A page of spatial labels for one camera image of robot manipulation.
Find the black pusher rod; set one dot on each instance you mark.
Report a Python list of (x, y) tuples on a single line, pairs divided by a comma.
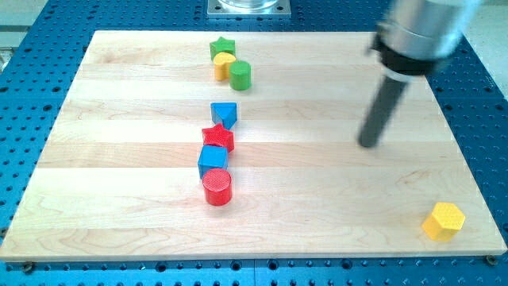
[(380, 111)]

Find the black tool collar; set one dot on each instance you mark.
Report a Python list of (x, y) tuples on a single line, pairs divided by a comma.
[(399, 67)]

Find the yellow heart block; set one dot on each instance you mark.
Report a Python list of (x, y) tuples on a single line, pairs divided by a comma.
[(222, 62)]

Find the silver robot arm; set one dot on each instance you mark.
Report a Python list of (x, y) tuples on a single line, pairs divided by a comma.
[(415, 38)]

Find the yellow hexagon block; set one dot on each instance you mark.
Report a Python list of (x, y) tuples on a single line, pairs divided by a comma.
[(443, 222)]

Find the green cylinder block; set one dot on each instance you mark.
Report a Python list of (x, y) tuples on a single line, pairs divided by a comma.
[(240, 75)]

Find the blue triangle block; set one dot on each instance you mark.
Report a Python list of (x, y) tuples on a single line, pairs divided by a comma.
[(224, 113)]

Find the green star block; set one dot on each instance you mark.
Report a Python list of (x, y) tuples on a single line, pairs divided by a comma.
[(222, 45)]

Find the red star block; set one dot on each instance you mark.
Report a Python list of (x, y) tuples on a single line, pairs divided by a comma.
[(218, 136)]

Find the blue cube block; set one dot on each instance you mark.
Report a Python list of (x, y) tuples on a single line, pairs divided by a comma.
[(212, 157)]

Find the right board clamp screw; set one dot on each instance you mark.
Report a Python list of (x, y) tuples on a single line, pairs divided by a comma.
[(491, 260)]

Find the board clamp screw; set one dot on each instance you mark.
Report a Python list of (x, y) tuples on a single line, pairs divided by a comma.
[(491, 260), (27, 267)]

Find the red cylinder block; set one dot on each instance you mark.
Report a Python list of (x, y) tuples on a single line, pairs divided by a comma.
[(217, 183)]

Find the wooden board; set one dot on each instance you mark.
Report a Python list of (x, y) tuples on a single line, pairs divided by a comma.
[(118, 178)]

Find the left board clamp screw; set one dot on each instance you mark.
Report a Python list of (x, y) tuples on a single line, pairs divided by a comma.
[(27, 267)]

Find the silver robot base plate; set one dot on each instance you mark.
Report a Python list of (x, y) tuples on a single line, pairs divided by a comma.
[(224, 8)]

